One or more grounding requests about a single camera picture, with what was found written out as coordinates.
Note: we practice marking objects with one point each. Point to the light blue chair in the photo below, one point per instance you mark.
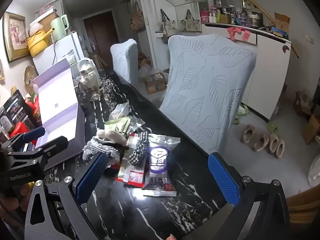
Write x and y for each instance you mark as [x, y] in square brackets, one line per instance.
[208, 75]
[125, 61]

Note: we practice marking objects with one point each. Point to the gingham cream lace scrunchie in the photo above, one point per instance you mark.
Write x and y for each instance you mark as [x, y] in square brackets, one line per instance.
[110, 143]

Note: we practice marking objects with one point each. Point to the clear plastic bag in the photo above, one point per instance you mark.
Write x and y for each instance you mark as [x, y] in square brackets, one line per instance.
[120, 111]

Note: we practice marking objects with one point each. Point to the woven straw fan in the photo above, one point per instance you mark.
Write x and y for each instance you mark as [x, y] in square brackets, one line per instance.
[28, 76]

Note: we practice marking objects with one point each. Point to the gold framed picture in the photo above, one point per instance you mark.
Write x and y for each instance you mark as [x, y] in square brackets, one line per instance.
[15, 36]

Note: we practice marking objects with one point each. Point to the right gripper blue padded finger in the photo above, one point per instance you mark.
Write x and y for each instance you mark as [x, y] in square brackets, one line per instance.
[226, 183]
[88, 178]

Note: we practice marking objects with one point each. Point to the pink cloth on counter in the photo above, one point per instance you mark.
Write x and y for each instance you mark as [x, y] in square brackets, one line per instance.
[232, 31]

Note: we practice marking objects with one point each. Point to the lavender gift box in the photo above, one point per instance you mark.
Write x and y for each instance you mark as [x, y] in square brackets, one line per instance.
[61, 114]

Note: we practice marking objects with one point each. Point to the hanging tote bag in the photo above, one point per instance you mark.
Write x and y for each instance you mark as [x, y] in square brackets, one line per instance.
[137, 18]

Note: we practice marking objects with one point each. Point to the person's left hand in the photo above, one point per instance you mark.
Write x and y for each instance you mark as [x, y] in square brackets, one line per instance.
[10, 205]

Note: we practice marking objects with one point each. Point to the black white gingham scrunchie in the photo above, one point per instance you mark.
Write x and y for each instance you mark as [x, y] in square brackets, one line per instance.
[136, 157]

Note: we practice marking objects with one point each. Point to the clear glass mug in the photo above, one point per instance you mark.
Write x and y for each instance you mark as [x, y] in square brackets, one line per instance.
[93, 89]

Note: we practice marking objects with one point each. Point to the beige slipper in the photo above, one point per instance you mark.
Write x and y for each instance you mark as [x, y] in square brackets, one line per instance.
[273, 143]
[248, 134]
[280, 149]
[261, 142]

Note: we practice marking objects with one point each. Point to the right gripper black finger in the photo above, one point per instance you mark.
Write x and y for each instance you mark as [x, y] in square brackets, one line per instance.
[54, 147]

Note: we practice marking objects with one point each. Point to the white astronaut water bottle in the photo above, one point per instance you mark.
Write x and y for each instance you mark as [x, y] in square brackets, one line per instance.
[87, 70]

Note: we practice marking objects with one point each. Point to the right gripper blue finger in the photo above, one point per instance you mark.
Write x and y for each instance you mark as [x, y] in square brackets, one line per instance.
[35, 134]

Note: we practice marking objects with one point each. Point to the red canister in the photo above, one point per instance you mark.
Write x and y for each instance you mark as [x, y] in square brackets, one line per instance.
[21, 135]

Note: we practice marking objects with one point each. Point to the white refrigerator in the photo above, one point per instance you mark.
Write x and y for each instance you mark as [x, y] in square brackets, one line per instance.
[68, 48]

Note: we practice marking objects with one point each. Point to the silver purple snack packet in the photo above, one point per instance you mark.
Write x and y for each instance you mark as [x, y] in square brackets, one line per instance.
[157, 182]

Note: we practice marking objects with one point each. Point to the white counter cabinet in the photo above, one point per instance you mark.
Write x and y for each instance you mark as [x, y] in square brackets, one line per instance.
[266, 82]

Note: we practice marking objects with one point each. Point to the black snack pouch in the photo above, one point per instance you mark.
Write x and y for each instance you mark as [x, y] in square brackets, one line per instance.
[18, 111]

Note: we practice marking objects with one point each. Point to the mint green kettle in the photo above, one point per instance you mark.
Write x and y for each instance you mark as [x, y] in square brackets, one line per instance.
[60, 26]

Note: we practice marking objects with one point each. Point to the cardboard box on counter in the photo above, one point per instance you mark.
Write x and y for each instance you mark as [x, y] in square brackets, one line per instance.
[282, 22]

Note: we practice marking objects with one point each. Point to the cardboard box on floor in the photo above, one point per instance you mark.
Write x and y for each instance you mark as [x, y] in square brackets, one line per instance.
[155, 83]

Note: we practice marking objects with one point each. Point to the green tea sachet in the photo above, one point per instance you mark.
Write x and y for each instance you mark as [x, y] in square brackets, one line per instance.
[119, 125]

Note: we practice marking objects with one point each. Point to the red white snack packet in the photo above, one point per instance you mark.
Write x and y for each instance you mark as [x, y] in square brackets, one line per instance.
[130, 174]

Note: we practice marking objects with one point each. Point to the near light blue chair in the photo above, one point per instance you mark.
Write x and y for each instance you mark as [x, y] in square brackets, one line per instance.
[208, 75]

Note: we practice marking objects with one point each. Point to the dark brown door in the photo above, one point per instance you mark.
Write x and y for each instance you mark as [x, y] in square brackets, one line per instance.
[102, 34]

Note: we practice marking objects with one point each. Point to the yellow enamel pot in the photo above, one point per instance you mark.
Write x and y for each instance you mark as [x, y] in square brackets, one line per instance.
[38, 42]

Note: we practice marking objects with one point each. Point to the far light blue chair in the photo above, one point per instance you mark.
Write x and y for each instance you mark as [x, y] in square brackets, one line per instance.
[125, 61]

